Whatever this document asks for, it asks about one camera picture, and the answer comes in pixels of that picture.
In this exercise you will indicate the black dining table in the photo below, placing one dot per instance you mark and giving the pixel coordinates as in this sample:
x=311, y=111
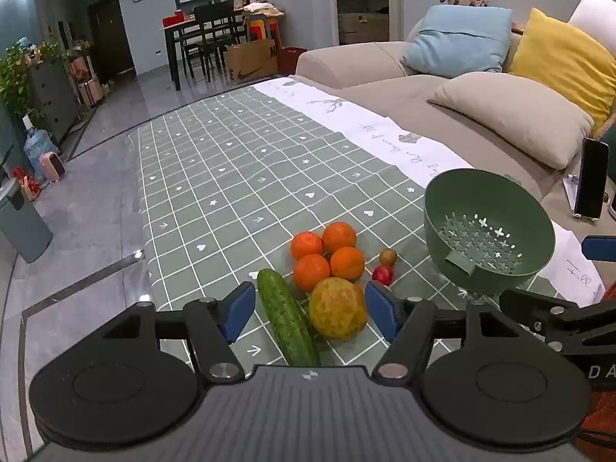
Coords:
x=175, y=29

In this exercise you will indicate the yellow round pear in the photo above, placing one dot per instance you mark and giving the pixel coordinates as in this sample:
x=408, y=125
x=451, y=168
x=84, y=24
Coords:
x=338, y=308

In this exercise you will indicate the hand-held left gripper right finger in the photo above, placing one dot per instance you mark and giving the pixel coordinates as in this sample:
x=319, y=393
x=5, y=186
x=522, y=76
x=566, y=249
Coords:
x=382, y=310

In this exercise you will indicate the red floor box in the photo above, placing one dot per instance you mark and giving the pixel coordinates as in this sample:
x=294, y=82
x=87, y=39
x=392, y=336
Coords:
x=291, y=60

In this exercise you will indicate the green checked tablecloth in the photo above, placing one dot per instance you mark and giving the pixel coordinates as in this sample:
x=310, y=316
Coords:
x=231, y=178

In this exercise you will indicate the black smartphone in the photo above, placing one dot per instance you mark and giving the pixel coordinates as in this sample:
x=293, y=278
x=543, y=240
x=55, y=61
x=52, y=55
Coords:
x=592, y=175

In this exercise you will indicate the white cushion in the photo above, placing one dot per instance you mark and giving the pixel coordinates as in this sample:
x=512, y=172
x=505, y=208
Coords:
x=596, y=14

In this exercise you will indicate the orange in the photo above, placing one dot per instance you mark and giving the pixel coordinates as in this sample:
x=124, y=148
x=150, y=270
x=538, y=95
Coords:
x=339, y=237
x=347, y=263
x=306, y=245
x=312, y=272

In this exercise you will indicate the green potted plant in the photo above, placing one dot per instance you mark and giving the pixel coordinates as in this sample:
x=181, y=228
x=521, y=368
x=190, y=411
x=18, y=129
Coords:
x=17, y=77

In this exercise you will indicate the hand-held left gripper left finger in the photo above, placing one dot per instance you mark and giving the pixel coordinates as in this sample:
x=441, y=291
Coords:
x=239, y=310

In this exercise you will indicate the dark green cushion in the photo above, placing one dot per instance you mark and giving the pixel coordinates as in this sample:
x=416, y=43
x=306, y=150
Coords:
x=610, y=154

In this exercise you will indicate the beige cloth bundle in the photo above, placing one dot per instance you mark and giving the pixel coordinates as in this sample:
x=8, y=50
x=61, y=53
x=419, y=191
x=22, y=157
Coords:
x=262, y=8

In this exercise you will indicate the small brown longan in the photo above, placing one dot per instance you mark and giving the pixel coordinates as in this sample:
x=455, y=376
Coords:
x=388, y=256

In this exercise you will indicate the grey drawer cabinet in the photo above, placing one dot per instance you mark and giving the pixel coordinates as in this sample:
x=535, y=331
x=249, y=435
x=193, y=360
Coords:
x=50, y=96

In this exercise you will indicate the beige sofa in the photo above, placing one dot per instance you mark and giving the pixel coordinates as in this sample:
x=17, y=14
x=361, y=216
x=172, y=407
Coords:
x=385, y=91

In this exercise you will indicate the red flat box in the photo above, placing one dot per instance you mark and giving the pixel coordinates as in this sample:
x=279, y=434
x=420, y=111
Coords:
x=173, y=19

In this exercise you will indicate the beige cushion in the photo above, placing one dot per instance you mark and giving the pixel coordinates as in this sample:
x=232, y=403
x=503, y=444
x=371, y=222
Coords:
x=515, y=115

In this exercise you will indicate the grey-green trash bin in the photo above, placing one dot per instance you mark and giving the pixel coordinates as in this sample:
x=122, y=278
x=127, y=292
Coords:
x=21, y=226

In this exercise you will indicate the blue water jug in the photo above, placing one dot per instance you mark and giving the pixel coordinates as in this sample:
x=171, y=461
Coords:
x=38, y=147

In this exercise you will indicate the light blue cushion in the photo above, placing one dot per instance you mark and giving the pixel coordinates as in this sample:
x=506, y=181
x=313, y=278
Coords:
x=457, y=38

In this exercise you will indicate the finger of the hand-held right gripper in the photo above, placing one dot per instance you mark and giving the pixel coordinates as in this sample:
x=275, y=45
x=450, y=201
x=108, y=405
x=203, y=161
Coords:
x=539, y=310
x=599, y=247

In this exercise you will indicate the black dining chair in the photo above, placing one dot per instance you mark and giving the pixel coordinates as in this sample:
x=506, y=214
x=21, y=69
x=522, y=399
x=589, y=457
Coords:
x=214, y=17
x=195, y=50

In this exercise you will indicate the yellow cushion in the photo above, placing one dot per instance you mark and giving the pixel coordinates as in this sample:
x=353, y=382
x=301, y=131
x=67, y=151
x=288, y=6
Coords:
x=563, y=62

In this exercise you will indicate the green cucumber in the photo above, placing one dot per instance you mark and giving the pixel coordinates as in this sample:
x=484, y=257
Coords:
x=284, y=317

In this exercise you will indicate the pink space heater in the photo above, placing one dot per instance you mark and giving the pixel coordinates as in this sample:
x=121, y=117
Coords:
x=53, y=167

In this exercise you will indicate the white phone stand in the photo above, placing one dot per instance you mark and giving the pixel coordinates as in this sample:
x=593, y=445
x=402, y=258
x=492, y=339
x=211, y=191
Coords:
x=571, y=190

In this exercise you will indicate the stack of colourful stools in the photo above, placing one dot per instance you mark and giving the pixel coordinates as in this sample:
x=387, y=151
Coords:
x=262, y=29

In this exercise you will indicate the green colander bowl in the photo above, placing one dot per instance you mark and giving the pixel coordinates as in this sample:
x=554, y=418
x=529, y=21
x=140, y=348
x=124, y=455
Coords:
x=445, y=202

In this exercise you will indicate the small red fruit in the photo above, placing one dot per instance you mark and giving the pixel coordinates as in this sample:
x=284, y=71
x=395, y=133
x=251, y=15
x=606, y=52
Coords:
x=383, y=275

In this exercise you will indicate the cardboard box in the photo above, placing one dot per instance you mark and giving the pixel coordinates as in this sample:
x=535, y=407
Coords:
x=252, y=62

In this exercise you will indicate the pink suitcase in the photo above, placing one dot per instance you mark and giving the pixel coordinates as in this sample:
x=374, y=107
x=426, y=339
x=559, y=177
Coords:
x=90, y=92

